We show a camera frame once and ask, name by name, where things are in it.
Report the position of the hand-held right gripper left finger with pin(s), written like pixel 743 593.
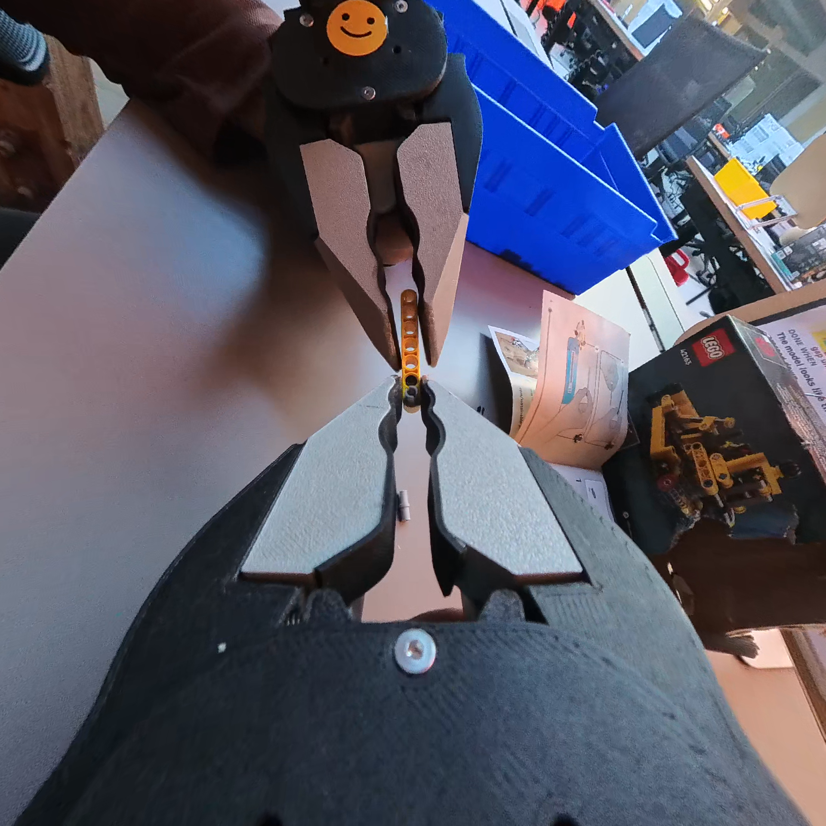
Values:
pixel 329 497

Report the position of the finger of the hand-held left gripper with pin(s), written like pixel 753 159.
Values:
pixel 432 187
pixel 339 206

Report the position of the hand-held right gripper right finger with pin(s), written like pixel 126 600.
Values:
pixel 503 503

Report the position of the yellow lego beam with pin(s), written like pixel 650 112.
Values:
pixel 409 352

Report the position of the person's left forearm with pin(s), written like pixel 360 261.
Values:
pixel 161 51

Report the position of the small grey lego pin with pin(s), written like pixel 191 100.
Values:
pixel 404 505

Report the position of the lego instruction booklet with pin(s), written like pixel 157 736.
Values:
pixel 581 387

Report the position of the black lego box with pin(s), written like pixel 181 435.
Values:
pixel 710 452

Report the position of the large blue plastic bin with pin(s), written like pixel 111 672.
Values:
pixel 503 58
pixel 548 193

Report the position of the red stool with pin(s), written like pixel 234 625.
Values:
pixel 677 268

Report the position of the dark monitor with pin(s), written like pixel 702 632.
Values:
pixel 677 77

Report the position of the wooden crate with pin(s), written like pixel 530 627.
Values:
pixel 45 142

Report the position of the yellow plastic bin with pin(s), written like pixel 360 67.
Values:
pixel 742 184

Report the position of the printed instruction sheet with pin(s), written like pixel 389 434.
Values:
pixel 806 368

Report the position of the grey ribbed cloth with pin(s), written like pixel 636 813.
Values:
pixel 19 48

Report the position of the beige chair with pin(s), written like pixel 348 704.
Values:
pixel 803 187

